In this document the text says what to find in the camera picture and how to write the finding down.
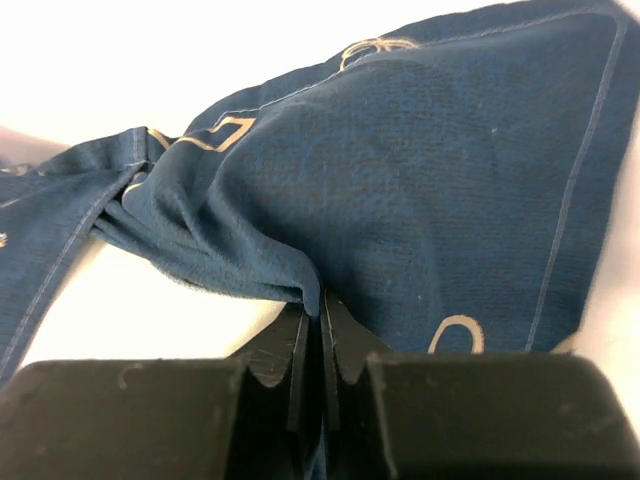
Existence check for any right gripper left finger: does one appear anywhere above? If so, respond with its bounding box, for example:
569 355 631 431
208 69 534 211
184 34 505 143
1 305 313 479

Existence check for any white pillow insert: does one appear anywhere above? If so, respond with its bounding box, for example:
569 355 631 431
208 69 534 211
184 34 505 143
21 238 284 366

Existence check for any blue fish-print pillowcase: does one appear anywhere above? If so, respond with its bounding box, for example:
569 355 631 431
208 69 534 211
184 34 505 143
1 1 639 379

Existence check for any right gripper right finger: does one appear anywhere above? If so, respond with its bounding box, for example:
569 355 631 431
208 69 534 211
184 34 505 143
320 292 639 479

